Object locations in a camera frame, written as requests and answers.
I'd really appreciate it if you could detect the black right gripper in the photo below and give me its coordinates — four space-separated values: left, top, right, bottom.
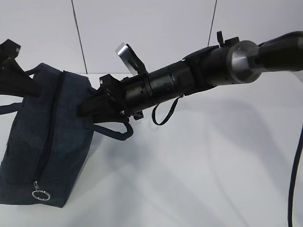
77 74 144 123

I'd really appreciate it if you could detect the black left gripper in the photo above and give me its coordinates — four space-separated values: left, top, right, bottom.
0 39 40 97

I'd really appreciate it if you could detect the dark navy lunch bag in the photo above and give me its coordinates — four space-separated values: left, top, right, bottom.
0 63 134 208

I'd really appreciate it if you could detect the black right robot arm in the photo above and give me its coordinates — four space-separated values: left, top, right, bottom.
78 31 303 122

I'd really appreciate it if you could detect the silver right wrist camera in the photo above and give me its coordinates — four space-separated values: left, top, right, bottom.
115 43 147 76

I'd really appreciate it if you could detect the silver zipper pull ring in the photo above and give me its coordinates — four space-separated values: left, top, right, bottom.
31 181 51 201

